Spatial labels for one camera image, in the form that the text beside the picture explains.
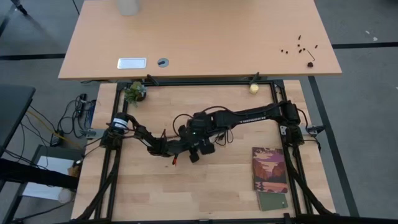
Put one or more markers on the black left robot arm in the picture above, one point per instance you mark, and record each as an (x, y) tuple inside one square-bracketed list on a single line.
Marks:
[(143, 133)]

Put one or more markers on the light wooden desk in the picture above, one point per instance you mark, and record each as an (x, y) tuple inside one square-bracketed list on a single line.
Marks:
[(199, 37)]

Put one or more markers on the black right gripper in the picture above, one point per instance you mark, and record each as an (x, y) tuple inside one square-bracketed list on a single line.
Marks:
[(224, 119)]

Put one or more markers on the translucent plastic cup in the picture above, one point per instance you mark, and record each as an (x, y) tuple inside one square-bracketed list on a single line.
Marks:
[(64, 196)]

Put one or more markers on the black hex key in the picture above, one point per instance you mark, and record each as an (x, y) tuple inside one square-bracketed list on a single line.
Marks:
[(311, 55)]

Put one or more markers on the dark grey table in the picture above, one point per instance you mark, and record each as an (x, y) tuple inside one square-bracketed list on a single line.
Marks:
[(14, 109)]

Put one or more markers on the white cylindrical container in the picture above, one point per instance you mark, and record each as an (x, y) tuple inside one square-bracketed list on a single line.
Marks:
[(127, 7)]

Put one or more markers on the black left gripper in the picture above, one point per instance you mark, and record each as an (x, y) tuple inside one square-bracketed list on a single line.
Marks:
[(178, 147)]

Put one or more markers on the silver desk outlet plate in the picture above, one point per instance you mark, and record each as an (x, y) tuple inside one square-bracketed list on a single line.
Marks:
[(131, 63)]

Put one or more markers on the black power strip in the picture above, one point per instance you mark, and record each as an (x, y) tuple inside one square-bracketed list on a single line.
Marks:
[(82, 104)]

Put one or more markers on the black power adapter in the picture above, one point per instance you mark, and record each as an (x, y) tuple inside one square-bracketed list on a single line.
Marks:
[(55, 140)]

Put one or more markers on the potted succulent plant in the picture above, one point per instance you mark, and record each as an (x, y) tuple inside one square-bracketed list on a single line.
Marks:
[(136, 92)]

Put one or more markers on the black aluminium table frame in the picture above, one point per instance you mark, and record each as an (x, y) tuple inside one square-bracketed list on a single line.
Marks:
[(199, 83)]

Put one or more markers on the black metal beam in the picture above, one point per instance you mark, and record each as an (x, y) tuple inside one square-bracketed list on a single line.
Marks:
[(31, 174)]

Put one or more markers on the white paper sheet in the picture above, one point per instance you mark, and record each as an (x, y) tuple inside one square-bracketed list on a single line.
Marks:
[(56, 163)]

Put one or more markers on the small red tag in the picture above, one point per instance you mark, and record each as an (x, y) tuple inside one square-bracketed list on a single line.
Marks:
[(174, 161)]

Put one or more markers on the colourful landscape book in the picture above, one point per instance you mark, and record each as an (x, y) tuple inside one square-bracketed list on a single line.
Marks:
[(269, 169)]

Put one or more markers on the green notebook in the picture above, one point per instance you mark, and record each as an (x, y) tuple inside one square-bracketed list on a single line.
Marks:
[(272, 200)]

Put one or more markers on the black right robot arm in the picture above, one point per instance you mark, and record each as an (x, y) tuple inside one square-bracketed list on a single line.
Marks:
[(264, 114)]

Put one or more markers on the black frame clamp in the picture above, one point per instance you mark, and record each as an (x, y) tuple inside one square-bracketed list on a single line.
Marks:
[(153, 80), (255, 77)]

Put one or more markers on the black chair leg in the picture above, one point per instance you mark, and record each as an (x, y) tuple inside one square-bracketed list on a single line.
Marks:
[(19, 7)]

